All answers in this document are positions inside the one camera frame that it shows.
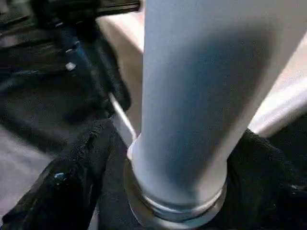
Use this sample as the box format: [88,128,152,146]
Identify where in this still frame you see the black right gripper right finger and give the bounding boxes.
[223,128,307,230]

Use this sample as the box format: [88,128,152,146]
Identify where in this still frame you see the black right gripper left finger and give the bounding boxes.
[0,119,117,230]

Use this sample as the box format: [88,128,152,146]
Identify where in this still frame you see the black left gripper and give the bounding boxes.
[29,0,142,118]

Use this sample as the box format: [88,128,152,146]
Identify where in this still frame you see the white plastic table top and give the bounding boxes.
[96,11,307,147]

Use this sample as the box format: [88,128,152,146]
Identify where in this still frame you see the white plastic table leg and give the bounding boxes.
[125,0,307,230]

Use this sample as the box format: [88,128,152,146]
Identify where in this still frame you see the black plastic mat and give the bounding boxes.
[0,10,307,230]

